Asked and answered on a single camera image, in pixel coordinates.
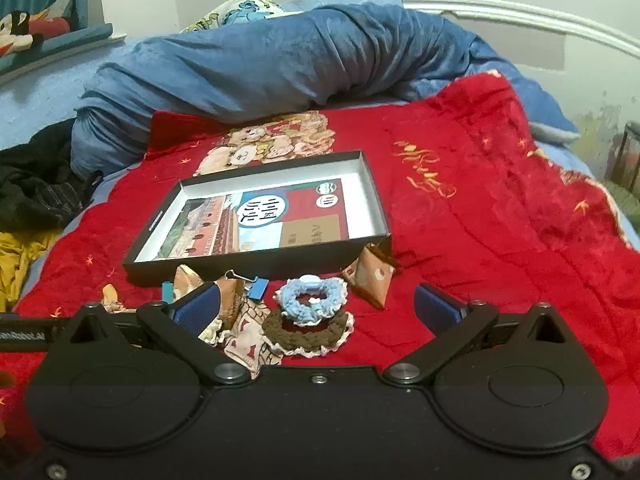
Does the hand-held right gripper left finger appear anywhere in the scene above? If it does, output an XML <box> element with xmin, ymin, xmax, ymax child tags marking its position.
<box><xmin>64</xmin><ymin>282</ymin><xmax>252</xmax><ymax>387</ymax></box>

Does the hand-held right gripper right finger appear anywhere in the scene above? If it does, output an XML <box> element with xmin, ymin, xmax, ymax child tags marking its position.
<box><xmin>382</xmin><ymin>282</ymin><xmax>576</xmax><ymax>387</ymax></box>

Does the blue binder clip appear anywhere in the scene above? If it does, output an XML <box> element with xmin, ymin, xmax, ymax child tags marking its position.
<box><xmin>224</xmin><ymin>270</ymin><xmax>272</xmax><ymax>304</ymax></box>

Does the light blue crochet scrunchie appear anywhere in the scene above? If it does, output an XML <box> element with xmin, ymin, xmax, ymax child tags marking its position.
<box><xmin>274</xmin><ymin>274</ymin><xmax>350</xmax><ymax>322</ymax></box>

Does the brown crochet scrunchie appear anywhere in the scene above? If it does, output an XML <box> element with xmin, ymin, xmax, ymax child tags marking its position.
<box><xmin>261</xmin><ymin>309</ymin><xmax>356</xmax><ymax>359</ymax></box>

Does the black cardboard box printed bottom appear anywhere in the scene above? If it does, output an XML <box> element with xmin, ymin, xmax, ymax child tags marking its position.
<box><xmin>122</xmin><ymin>150</ymin><xmax>392</xmax><ymax>288</ymax></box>

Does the yellow cloth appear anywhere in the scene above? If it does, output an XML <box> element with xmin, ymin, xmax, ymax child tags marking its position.
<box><xmin>0</xmin><ymin>230</ymin><xmax>60</xmax><ymax>311</ymax></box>

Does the red printed blanket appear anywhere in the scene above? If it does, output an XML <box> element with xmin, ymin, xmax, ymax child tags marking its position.
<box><xmin>0</xmin><ymin>72</ymin><xmax>640</xmax><ymax>471</ymax></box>

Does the dark clothing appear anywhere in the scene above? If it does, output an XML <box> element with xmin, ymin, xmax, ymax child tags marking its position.
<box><xmin>0</xmin><ymin>119</ymin><xmax>103</xmax><ymax>233</ymax></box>

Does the light blue bed sheet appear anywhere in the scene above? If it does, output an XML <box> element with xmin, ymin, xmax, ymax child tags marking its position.
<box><xmin>0</xmin><ymin>35</ymin><xmax>146</xmax><ymax>153</ymax></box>

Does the blue velvet duvet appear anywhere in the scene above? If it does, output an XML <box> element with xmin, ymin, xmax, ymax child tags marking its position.
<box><xmin>70</xmin><ymin>0</ymin><xmax>581</xmax><ymax>176</ymax></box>

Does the cartoon print pillow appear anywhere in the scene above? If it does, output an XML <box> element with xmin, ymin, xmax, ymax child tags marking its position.
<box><xmin>180</xmin><ymin>0</ymin><xmax>286</xmax><ymax>33</ymax></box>

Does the white bed headboard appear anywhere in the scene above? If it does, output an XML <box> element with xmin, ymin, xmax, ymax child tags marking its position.
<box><xmin>402</xmin><ymin>0</ymin><xmax>640</xmax><ymax>56</ymax></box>

